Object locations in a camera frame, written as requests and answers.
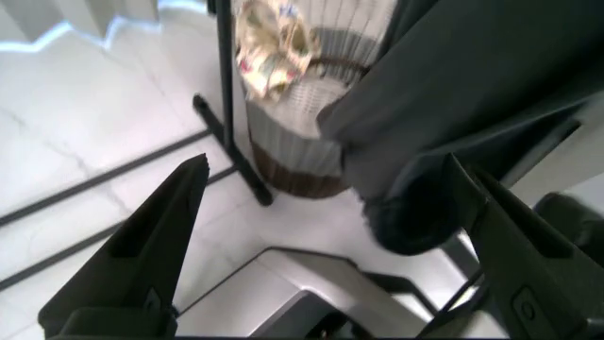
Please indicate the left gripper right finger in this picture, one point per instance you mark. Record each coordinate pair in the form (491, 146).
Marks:
(542, 293)

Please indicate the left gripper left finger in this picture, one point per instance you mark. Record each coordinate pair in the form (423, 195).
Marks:
(118, 288)

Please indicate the dark grey sleeveless top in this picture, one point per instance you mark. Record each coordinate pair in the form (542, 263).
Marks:
(448, 85)

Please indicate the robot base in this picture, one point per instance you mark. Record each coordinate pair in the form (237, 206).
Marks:
(302, 288)

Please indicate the white laundry basket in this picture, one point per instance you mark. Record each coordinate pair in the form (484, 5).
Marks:
(292, 141)

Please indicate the black clothes rack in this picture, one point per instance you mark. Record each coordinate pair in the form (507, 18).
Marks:
(225, 71)

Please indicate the cream printed garment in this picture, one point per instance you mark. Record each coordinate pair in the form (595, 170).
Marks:
(269, 47)

